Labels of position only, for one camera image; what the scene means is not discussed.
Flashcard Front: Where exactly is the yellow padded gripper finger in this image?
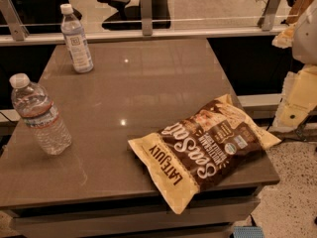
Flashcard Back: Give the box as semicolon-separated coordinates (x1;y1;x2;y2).
272;64;317;132
271;24;296;49

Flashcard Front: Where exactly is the glass partition with metal brackets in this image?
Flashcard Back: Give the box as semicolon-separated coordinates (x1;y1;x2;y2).
0;0;317;48

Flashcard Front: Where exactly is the clear bottle white label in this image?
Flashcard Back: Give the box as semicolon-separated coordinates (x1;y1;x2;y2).
60;4;93;73

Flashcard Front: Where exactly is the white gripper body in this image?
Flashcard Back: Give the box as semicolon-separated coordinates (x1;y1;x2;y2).
292;0;317;64

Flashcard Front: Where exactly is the blue basket under table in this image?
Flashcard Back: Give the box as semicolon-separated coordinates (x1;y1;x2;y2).
233;226;264;238

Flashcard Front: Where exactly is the brown tortilla chip bag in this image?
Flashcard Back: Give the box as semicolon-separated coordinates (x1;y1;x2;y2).
129;94;280;214

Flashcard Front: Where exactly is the clear bottle red label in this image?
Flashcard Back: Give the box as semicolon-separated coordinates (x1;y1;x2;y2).
9;73;71;156

